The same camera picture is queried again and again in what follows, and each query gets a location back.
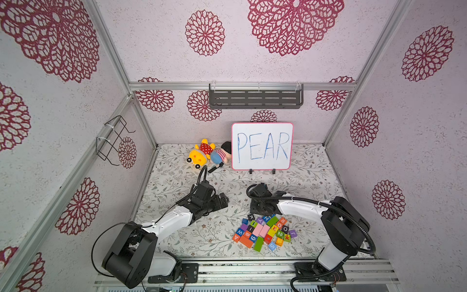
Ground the purple block right end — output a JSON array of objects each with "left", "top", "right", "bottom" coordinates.
[{"left": 289, "top": 229, "right": 297, "bottom": 238}]

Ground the light blue S block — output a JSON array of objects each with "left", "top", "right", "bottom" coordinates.
[{"left": 268, "top": 242, "right": 277, "bottom": 252}]

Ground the green lower long block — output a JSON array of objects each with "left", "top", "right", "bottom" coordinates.
[{"left": 254, "top": 237, "right": 264, "bottom": 253}]

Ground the pink framed whiteboard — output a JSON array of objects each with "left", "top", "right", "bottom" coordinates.
[{"left": 231, "top": 122, "right": 294, "bottom": 171}]

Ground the orange R block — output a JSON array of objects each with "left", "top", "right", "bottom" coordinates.
[{"left": 276, "top": 217, "right": 288, "bottom": 229}]

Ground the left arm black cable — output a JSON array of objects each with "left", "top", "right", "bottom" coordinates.
[{"left": 90, "top": 165, "right": 209, "bottom": 278}]

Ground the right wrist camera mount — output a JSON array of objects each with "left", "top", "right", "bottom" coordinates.
[{"left": 247, "top": 183, "right": 272, "bottom": 200}]

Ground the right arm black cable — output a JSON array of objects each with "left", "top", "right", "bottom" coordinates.
[{"left": 246, "top": 183, "right": 377, "bottom": 255}]

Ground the yellow E block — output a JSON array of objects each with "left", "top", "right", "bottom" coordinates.
[{"left": 268, "top": 226, "right": 277, "bottom": 237}]

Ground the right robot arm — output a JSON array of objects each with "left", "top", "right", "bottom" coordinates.
[{"left": 249, "top": 194, "right": 376, "bottom": 277}]

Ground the blue W block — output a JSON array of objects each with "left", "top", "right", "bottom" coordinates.
[{"left": 236, "top": 228, "right": 244, "bottom": 237}]

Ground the long orange block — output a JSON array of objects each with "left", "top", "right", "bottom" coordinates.
[{"left": 239, "top": 236, "right": 254, "bottom": 248}]

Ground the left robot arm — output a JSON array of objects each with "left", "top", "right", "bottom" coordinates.
[{"left": 102, "top": 181, "right": 229, "bottom": 289}]

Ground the grey wall shelf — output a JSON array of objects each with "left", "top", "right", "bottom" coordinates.
[{"left": 208, "top": 84, "right": 304, "bottom": 110}]

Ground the pink rectangular block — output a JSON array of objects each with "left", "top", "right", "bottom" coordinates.
[{"left": 252, "top": 224, "right": 270, "bottom": 238}]

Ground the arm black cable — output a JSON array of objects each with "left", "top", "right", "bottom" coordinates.
[
  {"left": 246, "top": 183, "right": 377, "bottom": 255},
  {"left": 90, "top": 165, "right": 209, "bottom": 278}
]

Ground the black marker pen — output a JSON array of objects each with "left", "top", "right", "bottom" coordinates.
[{"left": 208, "top": 163, "right": 224, "bottom": 173}]

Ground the orange A block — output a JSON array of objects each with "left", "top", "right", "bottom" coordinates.
[{"left": 232, "top": 234, "right": 241, "bottom": 243}]

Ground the yellow plush toy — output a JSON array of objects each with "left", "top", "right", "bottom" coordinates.
[{"left": 186, "top": 139, "right": 216, "bottom": 169}]

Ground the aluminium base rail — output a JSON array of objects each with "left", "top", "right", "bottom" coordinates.
[{"left": 92, "top": 258, "right": 400, "bottom": 287}]

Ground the black wire wall rack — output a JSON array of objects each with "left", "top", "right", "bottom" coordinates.
[{"left": 95, "top": 115, "right": 137, "bottom": 169}]

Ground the pink striped plush doll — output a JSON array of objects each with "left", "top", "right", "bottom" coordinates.
[{"left": 210, "top": 141, "right": 232, "bottom": 167}]

